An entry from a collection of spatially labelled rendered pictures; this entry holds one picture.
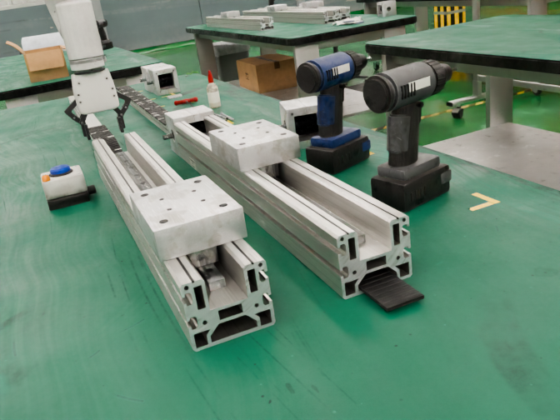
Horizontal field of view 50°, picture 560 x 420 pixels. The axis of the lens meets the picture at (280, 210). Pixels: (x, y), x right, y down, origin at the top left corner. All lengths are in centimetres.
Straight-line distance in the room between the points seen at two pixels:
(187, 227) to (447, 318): 31
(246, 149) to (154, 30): 1167
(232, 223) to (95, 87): 90
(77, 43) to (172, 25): 1118
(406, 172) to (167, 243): 42
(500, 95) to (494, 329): 288
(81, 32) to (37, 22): 1080
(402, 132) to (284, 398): 50
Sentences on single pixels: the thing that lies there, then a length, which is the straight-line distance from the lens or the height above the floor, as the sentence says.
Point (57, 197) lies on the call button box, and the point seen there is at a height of 80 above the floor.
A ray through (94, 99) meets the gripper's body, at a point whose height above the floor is 93.
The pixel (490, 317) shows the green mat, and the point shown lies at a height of 78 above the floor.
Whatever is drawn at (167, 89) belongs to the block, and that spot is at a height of 80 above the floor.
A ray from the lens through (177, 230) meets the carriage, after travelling 70.
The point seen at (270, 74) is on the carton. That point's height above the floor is 36.
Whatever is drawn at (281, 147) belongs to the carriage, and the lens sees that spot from 100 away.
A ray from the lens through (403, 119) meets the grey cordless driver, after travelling 96.
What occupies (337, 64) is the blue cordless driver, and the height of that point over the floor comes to 98.
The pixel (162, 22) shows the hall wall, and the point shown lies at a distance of 1265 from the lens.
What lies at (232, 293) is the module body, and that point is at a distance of 70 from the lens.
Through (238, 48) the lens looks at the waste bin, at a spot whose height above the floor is 48.
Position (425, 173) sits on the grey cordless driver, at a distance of 99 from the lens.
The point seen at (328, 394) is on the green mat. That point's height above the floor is 78.
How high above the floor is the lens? 116
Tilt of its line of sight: 22 degrees down
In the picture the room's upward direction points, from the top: 8 degrees counter-clockwise
